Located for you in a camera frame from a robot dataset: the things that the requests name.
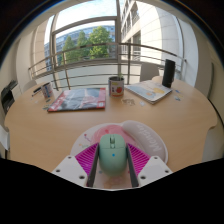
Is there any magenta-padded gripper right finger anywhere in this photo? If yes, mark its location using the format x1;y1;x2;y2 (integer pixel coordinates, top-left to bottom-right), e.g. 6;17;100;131
125;143;173;188

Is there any black speaker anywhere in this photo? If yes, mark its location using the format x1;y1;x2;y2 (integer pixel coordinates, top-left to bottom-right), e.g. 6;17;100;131
161;58;176;89

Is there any red magazine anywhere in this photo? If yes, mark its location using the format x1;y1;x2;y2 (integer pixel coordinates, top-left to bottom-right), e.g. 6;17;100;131
47;87;107;113

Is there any mint green computer mouse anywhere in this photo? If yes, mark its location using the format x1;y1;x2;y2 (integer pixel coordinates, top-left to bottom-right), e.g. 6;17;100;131
98;133;128;177

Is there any white illustrated book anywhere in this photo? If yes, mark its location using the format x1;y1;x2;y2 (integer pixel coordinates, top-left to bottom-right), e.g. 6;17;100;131
124;79;173;105

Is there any small dark box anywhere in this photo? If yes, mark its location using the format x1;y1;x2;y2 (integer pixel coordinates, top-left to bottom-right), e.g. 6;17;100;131
31;86;43;97

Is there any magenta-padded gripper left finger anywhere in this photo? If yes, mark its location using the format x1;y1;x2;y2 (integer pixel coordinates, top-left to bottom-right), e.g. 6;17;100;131
51;142;100;188

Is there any round white pink mouse pad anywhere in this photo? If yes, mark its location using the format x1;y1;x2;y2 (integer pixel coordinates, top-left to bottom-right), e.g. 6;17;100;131
69;120;169;190

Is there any metal balcony railing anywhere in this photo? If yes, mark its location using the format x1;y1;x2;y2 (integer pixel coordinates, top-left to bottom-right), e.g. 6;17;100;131
28;41;188;91

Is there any black office printer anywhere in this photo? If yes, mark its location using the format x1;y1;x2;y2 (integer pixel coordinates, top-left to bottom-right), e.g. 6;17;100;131
0;79;18;116

